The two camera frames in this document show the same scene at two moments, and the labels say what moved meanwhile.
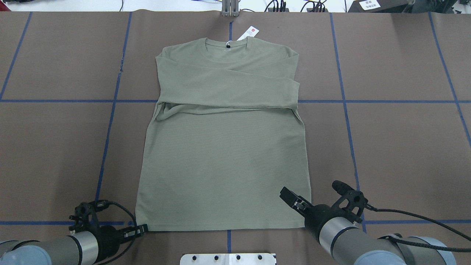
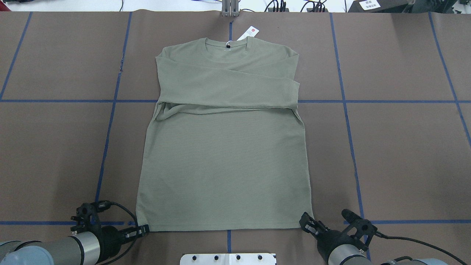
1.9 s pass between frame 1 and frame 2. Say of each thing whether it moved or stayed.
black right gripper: stayed
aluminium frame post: stayed
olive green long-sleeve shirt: stayed
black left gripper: moved
